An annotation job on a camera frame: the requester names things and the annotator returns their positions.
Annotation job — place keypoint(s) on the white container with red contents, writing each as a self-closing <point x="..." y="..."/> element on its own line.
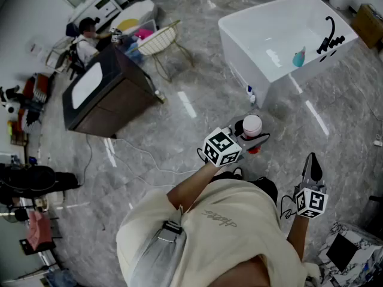
<point x="134" y="12"/>

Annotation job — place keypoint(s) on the white machine cabinet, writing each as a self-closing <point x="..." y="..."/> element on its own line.
<point x="98" y="3"/>

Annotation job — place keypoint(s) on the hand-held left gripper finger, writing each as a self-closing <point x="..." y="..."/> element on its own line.
<point x="237" y="127"/>
<point x="254" y="142"/>

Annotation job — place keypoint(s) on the pink item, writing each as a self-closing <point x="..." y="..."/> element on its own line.
<point x="143" y="34"/>

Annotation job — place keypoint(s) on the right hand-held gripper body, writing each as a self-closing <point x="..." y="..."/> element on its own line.
<point x="311" y="202"/>

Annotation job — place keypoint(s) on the white bottle with blue cap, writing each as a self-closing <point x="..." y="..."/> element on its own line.
<point x="249" y="91"/>

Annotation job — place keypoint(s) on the black bathtub faucet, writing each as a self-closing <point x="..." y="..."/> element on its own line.
<point x="330" y="39"/>

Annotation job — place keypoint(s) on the white bottle with red base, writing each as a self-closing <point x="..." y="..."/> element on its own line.
<point x="252" y="125"/>

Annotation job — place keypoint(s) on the person's cream shirt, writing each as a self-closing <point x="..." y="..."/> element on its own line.
<point x="227" y="235"/>

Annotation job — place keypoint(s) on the black bag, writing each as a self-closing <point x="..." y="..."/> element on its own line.
<point x="33" y="181"/>

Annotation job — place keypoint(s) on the person's black trousers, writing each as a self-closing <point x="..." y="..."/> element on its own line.
<point x="266" y="185"/>

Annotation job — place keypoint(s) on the small bottle on vanity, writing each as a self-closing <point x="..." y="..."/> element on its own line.
<point x="159" y="94"/>

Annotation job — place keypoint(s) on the small white bottle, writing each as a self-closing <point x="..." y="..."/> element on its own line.
<point x="252" y="100"/>

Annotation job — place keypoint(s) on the cardboard box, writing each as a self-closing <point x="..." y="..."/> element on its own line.
<point x="368" y="24"/>

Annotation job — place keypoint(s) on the marble pattern block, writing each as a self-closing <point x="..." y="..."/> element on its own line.
<point x="359" y="238"/>

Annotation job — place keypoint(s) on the pink cloth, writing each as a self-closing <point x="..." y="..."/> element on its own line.
<point x="39" y="230"/>

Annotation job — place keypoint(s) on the panda plush toy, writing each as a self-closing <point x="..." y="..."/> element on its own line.
<point x="11" y="109"/>

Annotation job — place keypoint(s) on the teal bath toy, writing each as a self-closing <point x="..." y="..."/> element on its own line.
<point x="299" y="58"/>

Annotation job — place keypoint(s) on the clear plastic storage box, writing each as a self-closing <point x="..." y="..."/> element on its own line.
<point x="146" y="27"/>

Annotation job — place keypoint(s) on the person's left forearm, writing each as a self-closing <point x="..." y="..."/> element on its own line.
<point x="194" y="184"/>

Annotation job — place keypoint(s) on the white sink basin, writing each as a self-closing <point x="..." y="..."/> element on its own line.
<point x="87" y="84"/>

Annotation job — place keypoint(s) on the dark wooden vanity cabinet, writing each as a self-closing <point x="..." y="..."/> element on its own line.
<point x="119" y="100"/>

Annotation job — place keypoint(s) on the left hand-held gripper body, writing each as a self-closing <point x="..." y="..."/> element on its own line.
<point x="222" y="146"/>

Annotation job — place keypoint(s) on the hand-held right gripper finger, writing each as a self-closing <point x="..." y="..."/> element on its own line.
<point x="317" y="175"/>
<point x="307" y="172"/>

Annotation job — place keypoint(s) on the person's right forearm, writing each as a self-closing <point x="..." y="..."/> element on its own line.
<point x="297" y="235"/>

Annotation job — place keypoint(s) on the white power strip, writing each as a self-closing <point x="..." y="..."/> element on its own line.
<point x="377" y="143"/>

